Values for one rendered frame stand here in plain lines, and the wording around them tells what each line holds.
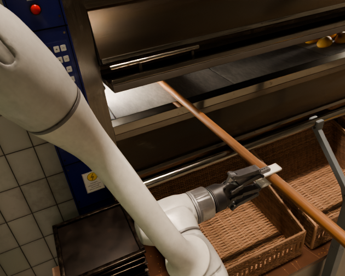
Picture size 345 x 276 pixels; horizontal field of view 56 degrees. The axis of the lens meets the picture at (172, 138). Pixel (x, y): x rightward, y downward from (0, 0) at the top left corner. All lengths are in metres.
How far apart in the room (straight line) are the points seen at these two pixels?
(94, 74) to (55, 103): 0.74
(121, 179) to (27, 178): 0.81
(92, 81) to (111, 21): 0.22
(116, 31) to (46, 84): 0.76
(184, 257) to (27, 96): 0.42
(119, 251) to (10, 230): 0.51
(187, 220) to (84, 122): 0.41
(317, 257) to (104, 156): 1.22
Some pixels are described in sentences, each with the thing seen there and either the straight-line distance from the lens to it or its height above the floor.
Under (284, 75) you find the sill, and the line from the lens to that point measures 1.66.
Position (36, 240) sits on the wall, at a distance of 1.58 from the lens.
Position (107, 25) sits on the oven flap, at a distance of 1.18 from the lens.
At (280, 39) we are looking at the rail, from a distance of 1.36.
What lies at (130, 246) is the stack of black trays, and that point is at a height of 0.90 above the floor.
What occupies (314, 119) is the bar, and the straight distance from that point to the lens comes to 1.33.
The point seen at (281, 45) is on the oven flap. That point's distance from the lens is 1.37.
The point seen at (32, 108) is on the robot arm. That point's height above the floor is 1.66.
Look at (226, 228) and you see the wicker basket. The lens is 1.64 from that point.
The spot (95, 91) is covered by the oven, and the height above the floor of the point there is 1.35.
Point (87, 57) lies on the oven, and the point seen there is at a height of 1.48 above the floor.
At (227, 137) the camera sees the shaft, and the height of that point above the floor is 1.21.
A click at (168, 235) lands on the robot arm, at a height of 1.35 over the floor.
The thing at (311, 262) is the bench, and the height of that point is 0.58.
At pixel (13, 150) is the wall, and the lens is 1.29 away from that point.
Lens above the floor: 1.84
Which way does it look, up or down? 34 degrees down
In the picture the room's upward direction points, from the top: 6 degrees counter-clockwise
